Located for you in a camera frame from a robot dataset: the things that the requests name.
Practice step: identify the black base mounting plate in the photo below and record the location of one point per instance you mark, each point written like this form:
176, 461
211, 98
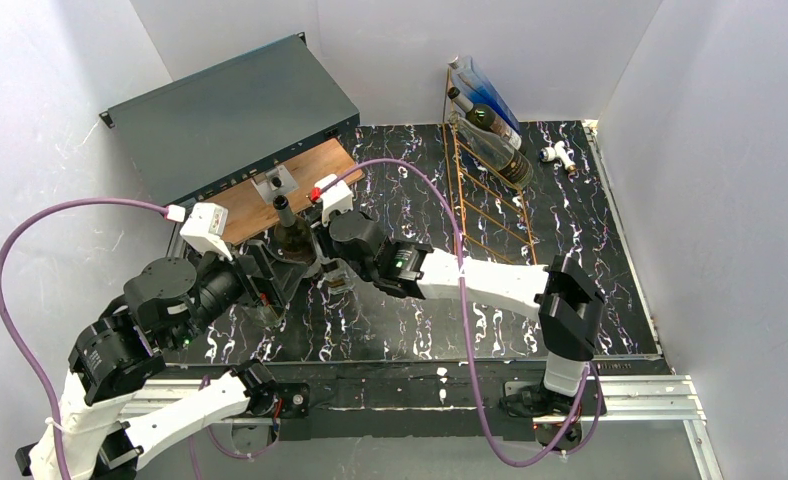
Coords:
397, 399

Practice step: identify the clear round glass bottle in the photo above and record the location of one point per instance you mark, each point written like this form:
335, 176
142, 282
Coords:
265, 316

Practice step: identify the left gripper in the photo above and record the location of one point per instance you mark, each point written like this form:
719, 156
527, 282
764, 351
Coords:
255, 277

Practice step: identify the aluminium frame rail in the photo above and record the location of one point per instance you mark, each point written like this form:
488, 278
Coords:
620, 398

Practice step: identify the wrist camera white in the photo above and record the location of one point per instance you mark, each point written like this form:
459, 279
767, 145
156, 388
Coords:
333, 195
204, 227

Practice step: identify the clear tall glass bottle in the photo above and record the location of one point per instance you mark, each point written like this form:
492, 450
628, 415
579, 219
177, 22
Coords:
494, 152

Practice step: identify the blue glass bottle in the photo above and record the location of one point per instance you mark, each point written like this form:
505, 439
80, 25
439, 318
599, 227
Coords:
469, 78

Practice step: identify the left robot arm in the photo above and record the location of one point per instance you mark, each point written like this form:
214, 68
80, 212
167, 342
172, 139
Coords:
170, 303

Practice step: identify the white pipe fitting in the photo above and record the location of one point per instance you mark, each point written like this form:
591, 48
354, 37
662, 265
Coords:
558, 152

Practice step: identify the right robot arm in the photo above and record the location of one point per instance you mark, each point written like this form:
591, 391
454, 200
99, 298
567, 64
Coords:
561, 296

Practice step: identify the metal bracket with knob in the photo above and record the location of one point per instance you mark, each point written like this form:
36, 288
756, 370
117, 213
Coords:
275, 182

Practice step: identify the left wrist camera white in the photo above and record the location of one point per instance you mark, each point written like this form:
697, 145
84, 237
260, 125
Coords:
204, 227

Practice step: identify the gold wire wine rack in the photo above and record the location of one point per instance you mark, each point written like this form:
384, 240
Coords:
492, 215

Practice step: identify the grey rack server box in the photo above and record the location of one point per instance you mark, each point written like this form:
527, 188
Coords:
202, 134

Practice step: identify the wooden board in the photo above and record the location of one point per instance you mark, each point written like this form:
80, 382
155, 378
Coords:
249, 202

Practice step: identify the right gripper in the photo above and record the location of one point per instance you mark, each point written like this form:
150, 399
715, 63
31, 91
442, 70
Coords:
327, 252

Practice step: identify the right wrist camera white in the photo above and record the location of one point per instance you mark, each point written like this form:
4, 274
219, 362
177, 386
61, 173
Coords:
333, 195

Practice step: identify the dark brown wine bottle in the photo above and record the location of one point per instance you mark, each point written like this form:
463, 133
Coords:
485, 118

